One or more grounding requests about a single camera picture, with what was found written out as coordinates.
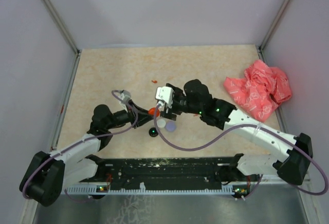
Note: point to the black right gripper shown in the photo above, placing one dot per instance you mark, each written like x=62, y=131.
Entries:
x=169, y=112

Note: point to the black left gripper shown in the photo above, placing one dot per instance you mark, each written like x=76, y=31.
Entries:
x=137, y=115

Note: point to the orange earbud charging case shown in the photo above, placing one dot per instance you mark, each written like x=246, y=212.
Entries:
x=151, y=111

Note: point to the white earbud charging case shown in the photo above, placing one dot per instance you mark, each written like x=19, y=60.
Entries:
x=161, y=123

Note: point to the purple earbud charging case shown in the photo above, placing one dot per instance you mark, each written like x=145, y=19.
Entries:
x=170, y=126

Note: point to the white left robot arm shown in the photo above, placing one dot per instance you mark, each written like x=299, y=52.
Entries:
x=48, y=174

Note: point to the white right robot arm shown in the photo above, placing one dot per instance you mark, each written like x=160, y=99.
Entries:
x=288, y=155

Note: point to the pink crumpled plastic bag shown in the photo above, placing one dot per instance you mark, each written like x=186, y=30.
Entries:
x=261, y=91

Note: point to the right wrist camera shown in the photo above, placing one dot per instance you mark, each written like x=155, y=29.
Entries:
x=164, y=96

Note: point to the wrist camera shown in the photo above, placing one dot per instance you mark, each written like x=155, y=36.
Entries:
x=124, y=96
x=164, y=96

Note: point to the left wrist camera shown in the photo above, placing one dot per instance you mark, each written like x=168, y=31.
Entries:
x=124, y=96

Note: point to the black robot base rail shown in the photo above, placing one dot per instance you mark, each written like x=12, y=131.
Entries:
x=166, y=176

